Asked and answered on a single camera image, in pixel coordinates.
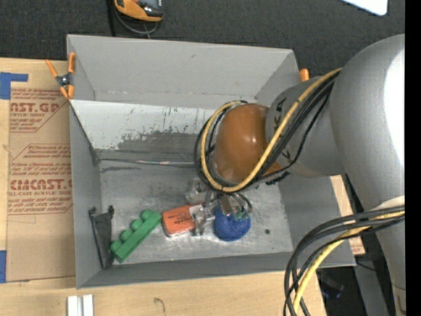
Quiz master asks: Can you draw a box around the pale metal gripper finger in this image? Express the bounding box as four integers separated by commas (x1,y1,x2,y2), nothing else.
201,207,213,234
191,210,203,237

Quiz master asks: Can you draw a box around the orange packet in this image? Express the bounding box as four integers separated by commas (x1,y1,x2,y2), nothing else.
161,203,204,238

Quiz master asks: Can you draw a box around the blue ball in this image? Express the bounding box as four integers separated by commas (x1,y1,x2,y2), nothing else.
213,207,252,242

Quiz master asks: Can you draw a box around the green toy building brick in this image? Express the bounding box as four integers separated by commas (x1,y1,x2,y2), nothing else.
109,209,163,264

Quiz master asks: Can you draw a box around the grey metal bin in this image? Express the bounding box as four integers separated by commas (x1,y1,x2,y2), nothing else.
66,34,357,290

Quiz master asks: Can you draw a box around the dark grey cloth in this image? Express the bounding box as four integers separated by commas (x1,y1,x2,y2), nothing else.
87,205,116,271

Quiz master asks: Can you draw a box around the brown cardboard board red print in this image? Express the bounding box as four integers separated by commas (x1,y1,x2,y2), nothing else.
0,57,78,283

